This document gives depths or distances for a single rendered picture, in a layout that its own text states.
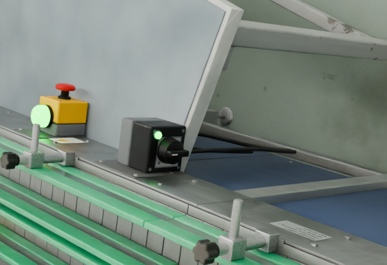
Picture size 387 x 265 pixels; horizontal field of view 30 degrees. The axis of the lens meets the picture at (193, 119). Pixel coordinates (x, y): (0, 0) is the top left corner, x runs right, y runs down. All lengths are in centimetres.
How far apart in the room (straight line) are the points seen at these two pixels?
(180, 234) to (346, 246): 22
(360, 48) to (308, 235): 68
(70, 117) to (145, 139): 28
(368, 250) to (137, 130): 44
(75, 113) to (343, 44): 56
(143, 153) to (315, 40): 45
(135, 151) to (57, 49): 42
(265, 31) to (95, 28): 34
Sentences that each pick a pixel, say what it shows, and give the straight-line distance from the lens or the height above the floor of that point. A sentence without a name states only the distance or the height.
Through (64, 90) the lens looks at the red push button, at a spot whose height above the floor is 80.
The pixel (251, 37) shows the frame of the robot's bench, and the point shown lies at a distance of 131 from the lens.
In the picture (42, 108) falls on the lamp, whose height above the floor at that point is 85.
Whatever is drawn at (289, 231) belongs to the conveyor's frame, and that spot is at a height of 84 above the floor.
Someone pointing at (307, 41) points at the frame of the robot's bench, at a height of 46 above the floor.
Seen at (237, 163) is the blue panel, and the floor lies 51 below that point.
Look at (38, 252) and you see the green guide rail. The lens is 135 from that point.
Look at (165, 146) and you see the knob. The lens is 118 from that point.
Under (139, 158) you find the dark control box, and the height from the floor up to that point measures 84.
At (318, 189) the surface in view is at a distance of 130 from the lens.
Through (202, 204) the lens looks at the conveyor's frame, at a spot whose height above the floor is 86.
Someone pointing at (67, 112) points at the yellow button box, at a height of 80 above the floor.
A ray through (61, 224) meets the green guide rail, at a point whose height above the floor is 95.
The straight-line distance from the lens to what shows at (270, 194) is 119.
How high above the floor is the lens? 160
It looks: 44 degrees down
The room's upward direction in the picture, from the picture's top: 90 degrees counter-clockwise
